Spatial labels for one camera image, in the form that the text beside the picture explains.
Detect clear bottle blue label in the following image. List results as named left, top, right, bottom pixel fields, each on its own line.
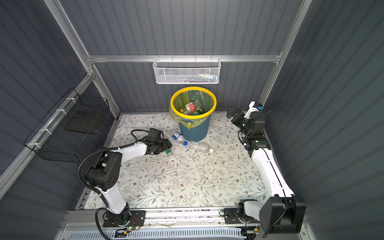
left=172, top=132, right=188, bottom=146

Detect clear bottle white cap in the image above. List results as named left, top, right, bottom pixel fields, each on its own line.
left=187, top=141, right=214, bottom=154

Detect clear bottle pink label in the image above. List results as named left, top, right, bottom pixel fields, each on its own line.
left=181, top=101, right=202, bottom=115

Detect green bottle yellow cap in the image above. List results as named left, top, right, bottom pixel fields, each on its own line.
left=191, top=109, right=203, bottom=116

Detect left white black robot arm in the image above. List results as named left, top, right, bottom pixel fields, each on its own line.
left=77, top=128, right=172, bottom=225

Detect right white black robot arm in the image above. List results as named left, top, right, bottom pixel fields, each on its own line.
left=224, top=106, right=306, bottom=238

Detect yellow plastic bin liner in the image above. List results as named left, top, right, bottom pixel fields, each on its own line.
left=169, top=87, right=217, bottom=129

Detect teal bin with yellow rim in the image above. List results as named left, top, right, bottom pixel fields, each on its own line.
left=169, top=86, right=217, bottom=142

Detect items in white basket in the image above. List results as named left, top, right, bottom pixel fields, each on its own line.
left=177, top=74, right=219, bottom=84

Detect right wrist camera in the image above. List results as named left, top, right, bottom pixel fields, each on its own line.
left=245, top=101, right=264, bottom=119

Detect white wire wall basket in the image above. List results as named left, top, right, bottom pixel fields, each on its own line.
left=153, top=58, right=222, bottom=85

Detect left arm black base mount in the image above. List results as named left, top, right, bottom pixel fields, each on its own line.
left=103, top=210, right=147, bottom=228

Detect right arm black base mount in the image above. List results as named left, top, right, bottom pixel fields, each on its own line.
left=223, top=207, right=260, bottom=225

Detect black wire wall basket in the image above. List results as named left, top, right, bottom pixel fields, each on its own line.
left=24, top=92, right=114, bottom=163

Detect aluminium rail at front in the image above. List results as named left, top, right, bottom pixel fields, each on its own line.
left=64, top=204, right=305, bottom=229

